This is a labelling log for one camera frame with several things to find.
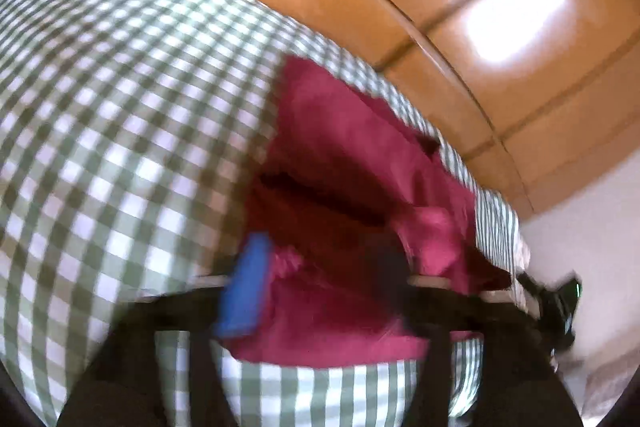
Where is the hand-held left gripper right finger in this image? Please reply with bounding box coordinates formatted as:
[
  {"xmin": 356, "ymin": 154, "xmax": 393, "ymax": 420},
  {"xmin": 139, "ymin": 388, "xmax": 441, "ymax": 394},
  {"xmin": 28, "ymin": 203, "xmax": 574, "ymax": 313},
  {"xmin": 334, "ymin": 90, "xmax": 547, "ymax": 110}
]
[{"xmin": 382, "ymin": 252, "xmax": 585, "ymax": 427}]

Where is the dark red garment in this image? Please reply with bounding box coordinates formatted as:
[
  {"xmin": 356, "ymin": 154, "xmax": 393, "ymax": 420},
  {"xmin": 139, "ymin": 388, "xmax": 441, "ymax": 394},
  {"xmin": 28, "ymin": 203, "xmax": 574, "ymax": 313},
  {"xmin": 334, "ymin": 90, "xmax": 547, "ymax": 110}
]
[{"xmin": 220, "ymin": 54, "xmax": 513, "ymax": 365}]

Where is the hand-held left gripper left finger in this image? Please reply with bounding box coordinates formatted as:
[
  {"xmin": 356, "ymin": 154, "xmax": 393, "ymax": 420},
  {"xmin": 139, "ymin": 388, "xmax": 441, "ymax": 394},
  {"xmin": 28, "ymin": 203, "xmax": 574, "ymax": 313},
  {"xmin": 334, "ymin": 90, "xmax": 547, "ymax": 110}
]
[{"xmin": 57, "ymin": 232, "xmax": 275, "ymax": 427}]

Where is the green checked bedsheet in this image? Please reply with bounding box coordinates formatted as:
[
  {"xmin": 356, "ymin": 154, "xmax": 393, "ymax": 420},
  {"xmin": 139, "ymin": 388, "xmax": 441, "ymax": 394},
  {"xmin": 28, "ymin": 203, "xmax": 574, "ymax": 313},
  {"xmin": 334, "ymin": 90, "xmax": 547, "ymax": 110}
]
[{"xmin": 0, "ymin": 0, "xmax": 523, "ymax": 427}]

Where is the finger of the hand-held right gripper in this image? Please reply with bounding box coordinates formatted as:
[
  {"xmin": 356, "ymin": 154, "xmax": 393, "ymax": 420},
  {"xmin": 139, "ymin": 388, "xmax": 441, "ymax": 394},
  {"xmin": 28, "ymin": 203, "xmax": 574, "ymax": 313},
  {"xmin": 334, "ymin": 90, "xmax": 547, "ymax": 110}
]
[{"xmin": 516, "ymin": 272, "xmax": 546, "ymax": 295}]

